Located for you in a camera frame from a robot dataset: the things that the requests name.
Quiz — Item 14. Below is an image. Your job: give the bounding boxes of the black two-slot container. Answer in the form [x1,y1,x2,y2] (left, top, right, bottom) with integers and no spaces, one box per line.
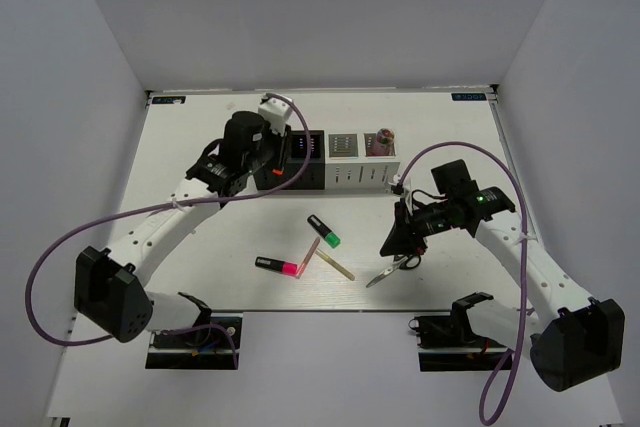
[252,129,327,192]

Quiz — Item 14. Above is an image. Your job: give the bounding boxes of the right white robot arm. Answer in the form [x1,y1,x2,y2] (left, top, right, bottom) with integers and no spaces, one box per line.
[380,160,625,392]

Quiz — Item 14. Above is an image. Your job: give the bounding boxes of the white two-slot container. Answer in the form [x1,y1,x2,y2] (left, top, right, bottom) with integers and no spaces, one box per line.
[324,131,400,192]

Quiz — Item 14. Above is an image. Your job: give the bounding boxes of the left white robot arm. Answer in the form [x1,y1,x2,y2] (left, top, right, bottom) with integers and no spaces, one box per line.
[74,102,291,346]

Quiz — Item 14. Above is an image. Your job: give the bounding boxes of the green highlighter marker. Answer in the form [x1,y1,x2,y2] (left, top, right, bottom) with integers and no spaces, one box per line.
[307,215,341,248]

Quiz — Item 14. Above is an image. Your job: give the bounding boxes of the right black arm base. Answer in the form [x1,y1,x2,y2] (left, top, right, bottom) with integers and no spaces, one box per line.
[408,292,507,372]

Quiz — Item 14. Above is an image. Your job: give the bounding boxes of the blue corner label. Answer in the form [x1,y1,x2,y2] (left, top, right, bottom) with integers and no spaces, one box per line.
[451,92,487,102]
[151,96,186,105]

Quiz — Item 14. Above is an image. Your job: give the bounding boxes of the left blue corner label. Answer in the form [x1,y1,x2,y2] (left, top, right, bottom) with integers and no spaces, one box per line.
[151,96,186,105]

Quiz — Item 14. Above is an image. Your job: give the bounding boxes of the black handled scissors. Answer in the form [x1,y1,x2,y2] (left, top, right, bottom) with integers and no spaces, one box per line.
[366,255,421,288]

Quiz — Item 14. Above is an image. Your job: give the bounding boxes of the right blue corner label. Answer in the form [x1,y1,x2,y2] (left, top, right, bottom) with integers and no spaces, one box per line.
[451,92,487,102]

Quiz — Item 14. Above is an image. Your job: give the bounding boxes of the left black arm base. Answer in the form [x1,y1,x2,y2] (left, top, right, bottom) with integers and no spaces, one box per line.
[145,313,243,371]

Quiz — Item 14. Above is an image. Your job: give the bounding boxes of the yellow pen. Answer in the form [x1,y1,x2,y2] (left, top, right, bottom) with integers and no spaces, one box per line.
[315,249,355,281]

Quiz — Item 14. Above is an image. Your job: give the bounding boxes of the orange highlighter marker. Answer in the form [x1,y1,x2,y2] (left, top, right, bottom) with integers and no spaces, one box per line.
[272,136,288,176]

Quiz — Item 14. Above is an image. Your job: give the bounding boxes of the pink highlighter marker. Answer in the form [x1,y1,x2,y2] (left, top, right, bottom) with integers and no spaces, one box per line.
[254,256,298,276]

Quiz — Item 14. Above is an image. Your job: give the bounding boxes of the pink pen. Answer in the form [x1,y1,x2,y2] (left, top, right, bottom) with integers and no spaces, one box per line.
[295,237,321,279]

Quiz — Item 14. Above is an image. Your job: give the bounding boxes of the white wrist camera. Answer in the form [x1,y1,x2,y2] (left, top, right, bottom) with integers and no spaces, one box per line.
[385,174,414,213]
[258,93,293,137]

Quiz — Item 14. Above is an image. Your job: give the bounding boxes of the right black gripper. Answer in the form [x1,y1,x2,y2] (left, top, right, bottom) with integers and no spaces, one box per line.
[380,197,454,257]

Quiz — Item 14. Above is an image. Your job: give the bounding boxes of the pink clear tube case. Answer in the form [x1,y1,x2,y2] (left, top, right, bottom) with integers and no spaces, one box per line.
[370,128,395,156]

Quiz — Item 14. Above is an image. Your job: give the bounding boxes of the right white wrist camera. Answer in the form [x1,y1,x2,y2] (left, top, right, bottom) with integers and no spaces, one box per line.
[385,174,414,213]

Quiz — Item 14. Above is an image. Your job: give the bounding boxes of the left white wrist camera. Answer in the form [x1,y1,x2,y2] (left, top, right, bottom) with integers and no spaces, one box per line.
[258,93,293,137]

